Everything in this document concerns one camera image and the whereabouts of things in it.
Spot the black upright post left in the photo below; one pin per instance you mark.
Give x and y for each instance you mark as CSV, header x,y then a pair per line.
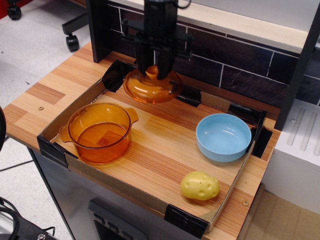
x,y
99,28

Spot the white ribbed sink unit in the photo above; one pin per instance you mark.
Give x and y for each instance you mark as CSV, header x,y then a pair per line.
x,y
293,172

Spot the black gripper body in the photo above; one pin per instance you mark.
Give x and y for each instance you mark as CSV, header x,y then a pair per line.
x,y
158,28

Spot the yellow plastic potato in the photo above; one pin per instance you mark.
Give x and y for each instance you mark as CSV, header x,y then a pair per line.
x,y
199,185

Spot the light blue bowl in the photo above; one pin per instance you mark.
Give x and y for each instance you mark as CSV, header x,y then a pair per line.
x,y
223,137

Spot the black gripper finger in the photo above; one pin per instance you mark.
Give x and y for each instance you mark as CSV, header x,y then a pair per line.
x,y
165,61
144,56

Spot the black control panel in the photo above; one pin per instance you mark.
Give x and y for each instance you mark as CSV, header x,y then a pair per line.
x,y
109,226

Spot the black upright post right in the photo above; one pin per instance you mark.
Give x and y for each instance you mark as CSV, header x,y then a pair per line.
x,y
300,69

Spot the orange glass pot lid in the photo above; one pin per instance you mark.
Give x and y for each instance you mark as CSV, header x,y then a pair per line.
x,y
147,88

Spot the cardboard fence with black tape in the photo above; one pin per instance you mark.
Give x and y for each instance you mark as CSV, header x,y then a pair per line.
x,y
142,187

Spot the black upright post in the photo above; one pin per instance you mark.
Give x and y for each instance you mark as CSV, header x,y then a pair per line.
x,y
99,28
300,69

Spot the orange glass pot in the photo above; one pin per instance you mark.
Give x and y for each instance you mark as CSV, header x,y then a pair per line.
x,y
100,131

